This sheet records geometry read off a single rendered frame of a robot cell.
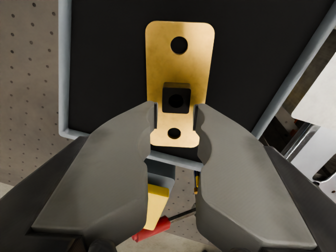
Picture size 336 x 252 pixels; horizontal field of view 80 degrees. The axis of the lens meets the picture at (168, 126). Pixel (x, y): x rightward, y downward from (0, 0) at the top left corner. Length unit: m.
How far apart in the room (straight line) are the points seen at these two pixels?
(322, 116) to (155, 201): 0.18
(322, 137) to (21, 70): 0.77
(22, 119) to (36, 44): 0.29
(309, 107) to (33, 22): 0.66
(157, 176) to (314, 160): 0.31
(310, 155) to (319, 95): 0.22
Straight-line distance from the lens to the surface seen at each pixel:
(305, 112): 0.23
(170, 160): 0.16
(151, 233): 0.32
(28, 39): 0.72
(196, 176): 0.43
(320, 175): 0.50
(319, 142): 0.42
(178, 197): 0.94
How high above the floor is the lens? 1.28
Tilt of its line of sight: 58 degrees down
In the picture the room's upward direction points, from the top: 175 degrees counter-clockwise
